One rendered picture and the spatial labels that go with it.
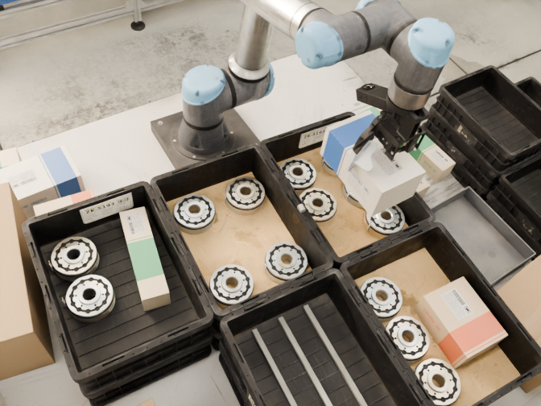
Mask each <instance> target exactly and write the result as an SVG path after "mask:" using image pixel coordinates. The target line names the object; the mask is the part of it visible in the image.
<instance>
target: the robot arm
mask: <svg viewBox="0 0 541 406"><path fill-rule="evenodd" d="M240 1H241V2H243V3H244V6H243V11H242V19H241V24H240V29H239V34H238V39H237V48H236V51H235V52H233V53H232V54H231V55H230V57H229V63H228V66H227V67H224V68H218V67H216V66H213V65H210V66H208V65H207V64H204V65H199V66H196V67H195V68H192V69H191V70H189V71H188V72H187V73H186V74H185V76H184V79H183V83H182V89H181V94H182V98H183V115H184V117H183V120H182V122H181V124H180V128H179V130H178V139H179V142H180V145H181V146H182V147H183V148H184V149H185V150H187V151H189V152H191V153H193V154H197V155H211V154H214V153H217V152H219V151H220V150H222V149H223V148H224V147H225V146H226V144H227V142H228V140H229V132H228V128H227V126H226V124H225V120H224V119H223V116H224V111H227V110H230V109H232V108H235V107H238V106H241V105H244V104H246V103H249V102H253V101H257V100H260V99H262V98H264V97H266V96H267V95H269V94H270V93H271V91H272V90H273V88H274V85H275V78H274V74H275V73H274V69H273V68H272V65H271V63H270V61H269V60H268V59H267V58H266V57H267V53H268V50H269V46H270V42H271V36H272V33H273V30H274V26H275V27H277V28H278V29H279V30H280V31H282V32H283V33H284V34H286V35H287V36H289V37H290V38H291V39H293V40H294V41H295V50H296V53H297V55H298V57H299V58H301V62H302V64H303V65H304V66H306V67H307V68H310V69H318V68H323V67H330V66H333V65H334V64H337V63H338V62H341V61H343V60H347V59H350V58H353V57H355V56H360V55H362V54H365V53H367V52H371V51H373V50H376V49H379V48H382V49H383V50H384V51H385V52H386V53H387V54H388V55H389V56H390V57H391V58H393V59H394V60H395V61H396V62H397V63H398V65H397V68H396V70H395V72H394V75H393V78H392V80H391V83H390V86H389V88H386V87H383V86H380V85H376V84H373V83H369V84H365V85H363V86H362V87H361V88H358V89H356V95H357V101H359V102H362V103H365V104H367V105H369V106H373V107H376V108H378V109H380V110H382V111H380V115H378V116H377V117H376V118H375V119H374V120H373V121H372V123H371V124H370V125H369V126H368V127H367V128H366V129H365V130H364V131H363V132H362V134H361V135H360V136H359V138H358V139H357V141H356V143H355V144H354V146H353V150H352V152H351V154H350V157H349V162H348V165H347V168H346V170H347V171H348V172H349V171H350V170H351V169H352V168H353V167H354V165H355V164H356V165H357V166H359V167H360V168H362V169H363V170H365V171H366V172H371V171H372V170H373V169H374V162H373V154H374V153H375V152H376V150H377V149H378V145H377V143H376V142H374V141H373V139H374V136H375V137H376V138H377V139H378V141H379V142H380V143H381V144H382V145H383V147H384V148H385V149H386V151H385V154H386V155H387V156H388V158H389V159H390V160H391V161H392V160H393V158H394V156H395V154H396V153H400V152H403V151H405V152H406V153H408V152H410V151H413V150H414V151H416V149H418V148H419V145H420V144H421V142H422V140H423V137H424V136H425V134H426V133H427V132H426V131H425V130H424V129H423V128H422V127H421V126H420V123H421V122H422V121H424V120H426V119H428V118H429V116H430V113H429V112H428V111H427V110H426V109H425V107H424V106H425V105H426V103H427V100H428V98H429V97H430V95H431V93H432V90H433V89H434V86H435V85H436V82H437V80H438V78H439V76H440V74H441V72H442V70H443V68H444V66H445V65H446V64H447V62H448V59H449V57H450V52H451V50H452V47H453V44H454V43H455V34H454V32H453V30H452V28H451V27H450V26H449V25H448V24H447V23H442V22H440V21H439V19H434V18H424V19H420V20H418V19H417V18H416V17H415V16H413V15H412V14H411V13H410V12H409V11H408V10H407V9H406V8H405V7H403V6H402V4H401V3H400V1H399V0H361V1H360V2H359V3H358V4H357V7H356V10H354V11H350V12H348V13H345V14H340V15H334V14H333V13H331V12H330V11H328V10H326V9H325V8H323V7H322V6H321V5H319V4H317V3H316V2H314V1H312V0H240ZM421 135H422V137H421V139H420V141H419V143H417V142H418V140H419V137H420V136H421ZM391 153H392V154H393V155H392V154H391Z"/></svg>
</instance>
